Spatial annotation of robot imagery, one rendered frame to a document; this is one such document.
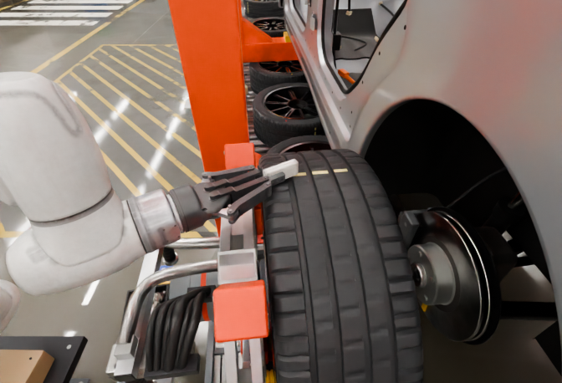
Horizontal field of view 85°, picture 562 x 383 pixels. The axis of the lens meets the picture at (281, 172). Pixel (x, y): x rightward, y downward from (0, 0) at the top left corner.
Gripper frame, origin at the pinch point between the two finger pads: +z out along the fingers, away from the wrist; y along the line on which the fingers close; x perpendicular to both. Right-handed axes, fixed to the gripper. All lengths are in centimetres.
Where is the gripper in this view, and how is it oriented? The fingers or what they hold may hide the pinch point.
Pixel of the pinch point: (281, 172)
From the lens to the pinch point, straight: 58.4
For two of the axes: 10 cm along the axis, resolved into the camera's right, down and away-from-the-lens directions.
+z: 8.5, -3.2, 4.1
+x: -0.1, -8.0, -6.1
